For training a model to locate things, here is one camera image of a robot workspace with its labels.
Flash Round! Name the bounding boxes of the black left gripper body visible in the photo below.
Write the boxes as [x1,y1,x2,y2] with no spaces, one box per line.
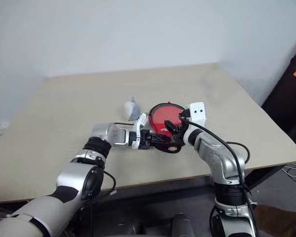
[138,129,154,151]

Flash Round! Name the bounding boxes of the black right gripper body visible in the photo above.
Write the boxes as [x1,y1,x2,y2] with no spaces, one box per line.
[178,109,192,130]

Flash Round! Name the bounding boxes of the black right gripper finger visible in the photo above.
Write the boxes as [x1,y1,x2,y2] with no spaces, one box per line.
[164,119,181,133]
[172,127,188,139]

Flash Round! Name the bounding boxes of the black table tennis paddle case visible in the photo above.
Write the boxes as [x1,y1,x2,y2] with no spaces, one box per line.
[148,102,187,154]

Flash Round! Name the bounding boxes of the white grey crumpled bag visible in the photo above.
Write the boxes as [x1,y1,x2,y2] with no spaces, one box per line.
[124,97,142,121]

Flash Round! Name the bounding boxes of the dark rounded shape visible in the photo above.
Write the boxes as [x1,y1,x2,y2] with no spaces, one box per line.
[171,213,194,237]
[116,223,139,237]

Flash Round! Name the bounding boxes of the dark cabinet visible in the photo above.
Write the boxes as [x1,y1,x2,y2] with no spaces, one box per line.
[261,52,296,147]

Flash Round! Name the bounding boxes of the brown floor object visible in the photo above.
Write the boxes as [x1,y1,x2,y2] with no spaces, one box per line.
[254,204,296,237]

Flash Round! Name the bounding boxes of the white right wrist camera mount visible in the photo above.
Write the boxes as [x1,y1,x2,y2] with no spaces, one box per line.
[189,101,207,127]

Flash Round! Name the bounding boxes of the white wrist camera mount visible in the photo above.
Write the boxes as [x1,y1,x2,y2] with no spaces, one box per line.
[134,113,149,150]
[189,101,207,127]

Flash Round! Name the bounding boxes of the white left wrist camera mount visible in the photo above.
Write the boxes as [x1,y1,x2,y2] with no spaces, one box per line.
[134,113,149,150]

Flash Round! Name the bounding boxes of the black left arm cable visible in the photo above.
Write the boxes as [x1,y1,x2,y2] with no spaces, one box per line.
[81,120,136,237]

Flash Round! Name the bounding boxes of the dark table frame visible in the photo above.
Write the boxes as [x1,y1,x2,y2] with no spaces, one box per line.
[244,164,288,191]

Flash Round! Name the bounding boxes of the white floor cables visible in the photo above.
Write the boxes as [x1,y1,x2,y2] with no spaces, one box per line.
[282,161,296,185]

